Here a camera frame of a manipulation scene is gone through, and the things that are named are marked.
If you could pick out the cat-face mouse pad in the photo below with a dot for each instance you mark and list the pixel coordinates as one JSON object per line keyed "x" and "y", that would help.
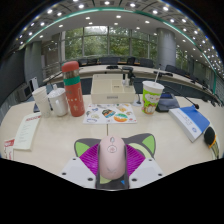
{"x": 146, "y": 143}

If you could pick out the red thermos bottle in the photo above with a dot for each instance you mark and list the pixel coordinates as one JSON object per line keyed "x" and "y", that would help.
{"x": 74, "y": 95}

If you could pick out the white booklet with red title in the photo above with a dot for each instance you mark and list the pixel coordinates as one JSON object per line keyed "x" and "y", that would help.
{"x": 27, "y": 130}

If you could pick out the black and yellow microphone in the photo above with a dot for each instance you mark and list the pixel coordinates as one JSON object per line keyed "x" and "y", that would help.
{"x": 210, "y": 136}

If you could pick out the white lidded mug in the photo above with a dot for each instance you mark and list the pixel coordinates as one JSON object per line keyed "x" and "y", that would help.
{"x": 59, "y": 103}

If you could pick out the black desk microphone unit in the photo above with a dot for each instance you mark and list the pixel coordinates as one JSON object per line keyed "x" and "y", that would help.
{"x": 168, "y": 101}
{"x": 35, "y": 107}

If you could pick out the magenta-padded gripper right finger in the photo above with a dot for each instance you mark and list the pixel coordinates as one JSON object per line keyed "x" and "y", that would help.
{"x": 146, "y": 168}

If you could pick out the blue and white book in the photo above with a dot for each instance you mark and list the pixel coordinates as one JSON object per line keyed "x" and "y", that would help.
{"x": 188, "y": 121}

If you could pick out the ceiling lights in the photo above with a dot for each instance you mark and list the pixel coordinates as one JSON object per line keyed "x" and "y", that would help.
{"x": 118, "y": 16}

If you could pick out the cream cardboard box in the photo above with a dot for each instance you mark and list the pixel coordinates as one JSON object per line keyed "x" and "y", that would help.
{"x": 111, "y": 91}

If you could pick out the black office chairs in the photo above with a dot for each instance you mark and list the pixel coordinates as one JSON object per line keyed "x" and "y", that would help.
{"x": 110, "y": 60}

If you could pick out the colourful sticker sheet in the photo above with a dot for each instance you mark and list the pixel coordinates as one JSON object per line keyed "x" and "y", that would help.
{"x": 110, "y": 114}

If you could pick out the white paper cup stack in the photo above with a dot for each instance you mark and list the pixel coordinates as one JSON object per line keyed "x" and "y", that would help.
{"x": 41, "y": 100}

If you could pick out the red and white magazine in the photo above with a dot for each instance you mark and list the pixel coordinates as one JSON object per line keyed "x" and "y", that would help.
{"x": 9, "y": 148}

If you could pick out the green printed paper cup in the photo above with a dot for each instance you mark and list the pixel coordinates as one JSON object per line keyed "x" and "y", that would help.
{"x": 151, "y": 98}

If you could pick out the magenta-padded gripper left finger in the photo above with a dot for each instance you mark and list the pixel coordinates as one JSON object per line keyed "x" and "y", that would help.
{"x": 78, "y": 168}

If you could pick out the pink computer mouse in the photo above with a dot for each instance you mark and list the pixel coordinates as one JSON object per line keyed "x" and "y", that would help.
{"x": 112, "y": 160}

